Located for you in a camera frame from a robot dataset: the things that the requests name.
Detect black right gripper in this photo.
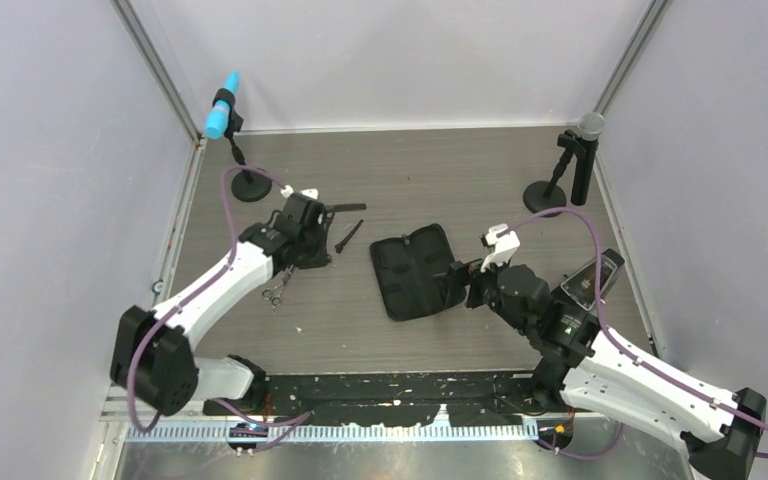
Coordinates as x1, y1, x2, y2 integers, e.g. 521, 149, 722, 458
430, 248, 532, 336

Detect black curved hair clip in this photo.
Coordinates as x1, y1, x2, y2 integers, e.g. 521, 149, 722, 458
334, 219, 364, 254

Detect black zip tool case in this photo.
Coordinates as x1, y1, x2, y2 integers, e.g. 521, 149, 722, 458
369, 223, 466, 322

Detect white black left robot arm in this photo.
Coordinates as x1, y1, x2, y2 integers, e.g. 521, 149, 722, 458
110, 187, 327, 416

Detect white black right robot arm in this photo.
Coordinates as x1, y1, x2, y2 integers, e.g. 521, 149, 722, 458
435, 260, 766, 479

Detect silver hair scissors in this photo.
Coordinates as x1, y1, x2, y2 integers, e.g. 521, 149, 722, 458
261, 266, 296, 310

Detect black hair comb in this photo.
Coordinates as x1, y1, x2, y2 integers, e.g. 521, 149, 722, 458
326, 203, 367, 214

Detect black left microphone stand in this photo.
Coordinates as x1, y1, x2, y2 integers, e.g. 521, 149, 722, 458
223, 112, 274, 203

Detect black microphone stand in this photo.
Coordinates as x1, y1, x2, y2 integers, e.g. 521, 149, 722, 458
523, 130, 584, 213
223, 112, 274, 203

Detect black right microphone stand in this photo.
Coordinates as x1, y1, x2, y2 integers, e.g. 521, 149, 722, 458
523, 130, 584, 213

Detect blue microphone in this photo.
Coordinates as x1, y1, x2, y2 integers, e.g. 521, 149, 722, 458
204, 71, 243, 139

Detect black silver microphone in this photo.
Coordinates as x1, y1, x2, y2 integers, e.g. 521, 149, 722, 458
570, 112, 605, 206

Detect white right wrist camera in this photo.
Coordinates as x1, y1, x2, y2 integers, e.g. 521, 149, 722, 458
480, 223, 520, 272

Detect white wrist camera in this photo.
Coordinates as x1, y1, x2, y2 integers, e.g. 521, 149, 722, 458
280, 185, 319, 201
480, 223, 520, 272

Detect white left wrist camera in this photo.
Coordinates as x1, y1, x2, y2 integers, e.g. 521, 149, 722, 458
280, 185, 319, 201

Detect black mounting base plate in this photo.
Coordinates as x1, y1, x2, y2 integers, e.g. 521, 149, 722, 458
231, 370, 571, 427

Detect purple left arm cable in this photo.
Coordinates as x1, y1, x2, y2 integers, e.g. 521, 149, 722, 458
125, 165, 312, 453

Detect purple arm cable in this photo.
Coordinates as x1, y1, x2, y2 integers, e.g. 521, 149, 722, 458
495, 206, 768, 462
125, 165, 312, 453

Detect aluminium frame rail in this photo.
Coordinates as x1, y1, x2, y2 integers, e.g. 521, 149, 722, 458
101, 398, 552, 447

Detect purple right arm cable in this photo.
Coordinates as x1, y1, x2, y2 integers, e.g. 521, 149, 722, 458
495, 206, 768, 462

